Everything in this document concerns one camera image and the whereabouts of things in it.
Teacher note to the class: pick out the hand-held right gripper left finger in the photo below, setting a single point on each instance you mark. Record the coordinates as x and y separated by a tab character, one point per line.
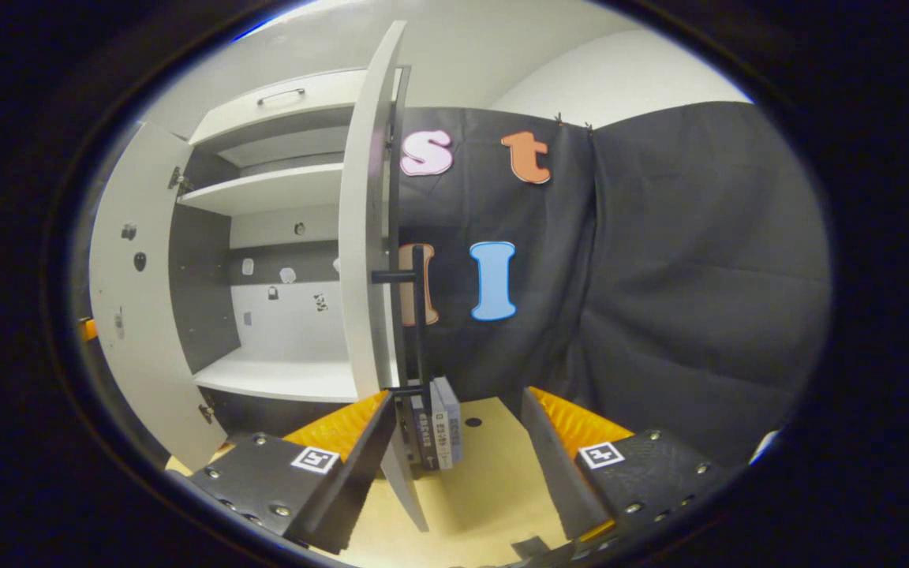
360	473

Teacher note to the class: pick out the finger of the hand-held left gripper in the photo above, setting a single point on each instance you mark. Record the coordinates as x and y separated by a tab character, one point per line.
89	330

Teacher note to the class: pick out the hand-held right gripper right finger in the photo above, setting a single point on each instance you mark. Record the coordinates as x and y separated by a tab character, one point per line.
553	473

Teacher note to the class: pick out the white cabinet door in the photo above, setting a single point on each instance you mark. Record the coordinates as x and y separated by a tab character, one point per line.
360	237
139	355

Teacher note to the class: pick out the white double-door shoe cabinet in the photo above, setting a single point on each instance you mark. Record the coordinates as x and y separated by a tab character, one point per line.
289	315

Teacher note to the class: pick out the white cabinet shelf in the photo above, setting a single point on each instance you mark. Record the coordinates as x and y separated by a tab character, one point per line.
281	375
265	189

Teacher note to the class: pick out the white cabinet drawer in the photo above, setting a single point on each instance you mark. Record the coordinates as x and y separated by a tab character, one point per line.
328	95

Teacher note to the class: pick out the black flat plate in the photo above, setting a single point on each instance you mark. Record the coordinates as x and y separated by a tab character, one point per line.
530	547

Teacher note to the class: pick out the light grey book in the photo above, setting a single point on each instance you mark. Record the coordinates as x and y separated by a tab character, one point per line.
440	438

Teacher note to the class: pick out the white desk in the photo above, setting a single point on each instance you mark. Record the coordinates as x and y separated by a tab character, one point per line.
764	448

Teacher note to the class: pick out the black backdrop cloth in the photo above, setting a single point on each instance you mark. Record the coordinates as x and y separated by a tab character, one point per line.
699	276

